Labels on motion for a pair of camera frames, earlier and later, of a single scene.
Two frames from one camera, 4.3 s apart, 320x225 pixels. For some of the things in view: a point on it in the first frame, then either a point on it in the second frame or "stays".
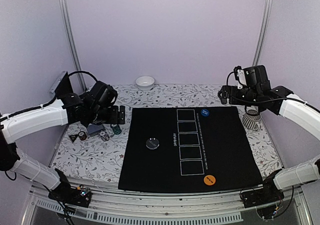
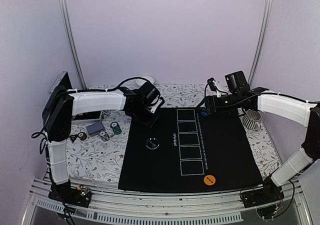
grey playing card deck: x=92 y=129 stays
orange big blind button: x=209 y=180 stays
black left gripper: x=114 y=118 → x=145 y=124
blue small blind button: x=204 y=112 stays
